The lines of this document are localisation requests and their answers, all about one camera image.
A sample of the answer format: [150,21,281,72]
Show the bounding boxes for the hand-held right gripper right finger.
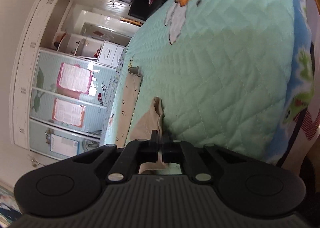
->
[162,133,247,184]

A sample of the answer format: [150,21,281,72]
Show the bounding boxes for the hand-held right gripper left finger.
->
[74,130,160,184]

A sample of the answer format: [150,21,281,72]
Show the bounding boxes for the cream smiley print pants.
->
[116,66,170,175]

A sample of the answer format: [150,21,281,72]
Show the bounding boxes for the blue bordered poster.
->
[50,134,80,155]

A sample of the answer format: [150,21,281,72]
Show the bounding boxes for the orange bordered poster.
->
[52,98,85,127]

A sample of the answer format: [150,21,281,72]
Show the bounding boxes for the green bee print bed cover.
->
[102,0,310,166]

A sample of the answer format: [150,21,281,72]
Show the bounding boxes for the pink bordered poster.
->
[57,63,93,95]

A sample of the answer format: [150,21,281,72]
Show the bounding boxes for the white drawer unit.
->
[97,41,125,67]

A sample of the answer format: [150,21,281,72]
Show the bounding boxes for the white wardrobe with sliding doors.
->
[12,0,140,161]

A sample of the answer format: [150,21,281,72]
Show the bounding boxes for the red hat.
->
[54,32,68,50]

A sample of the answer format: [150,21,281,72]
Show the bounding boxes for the framed wedding photo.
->
[0,185,20,221]

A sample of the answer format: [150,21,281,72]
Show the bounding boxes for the white door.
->
[62,0,130,15]

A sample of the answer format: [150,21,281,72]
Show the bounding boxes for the blue frog print blanket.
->
[267,0,320,163]

